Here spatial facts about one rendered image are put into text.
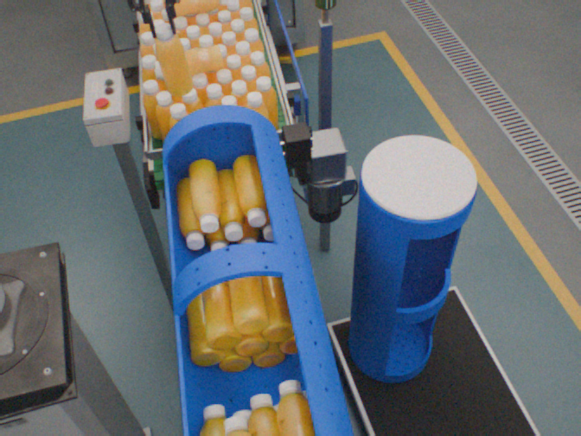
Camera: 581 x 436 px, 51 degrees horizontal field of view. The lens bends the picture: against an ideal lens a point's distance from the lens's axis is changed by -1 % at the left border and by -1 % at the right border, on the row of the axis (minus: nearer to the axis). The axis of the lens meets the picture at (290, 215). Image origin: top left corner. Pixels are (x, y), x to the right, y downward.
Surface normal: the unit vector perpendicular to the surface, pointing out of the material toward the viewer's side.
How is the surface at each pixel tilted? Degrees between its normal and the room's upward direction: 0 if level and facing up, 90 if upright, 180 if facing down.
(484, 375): 0
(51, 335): 5
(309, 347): 43
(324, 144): 0
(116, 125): 90
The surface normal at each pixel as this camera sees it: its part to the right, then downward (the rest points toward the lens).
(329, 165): 0.18, 0.75
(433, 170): -0.04, -0.64
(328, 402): 0.69, -0.55
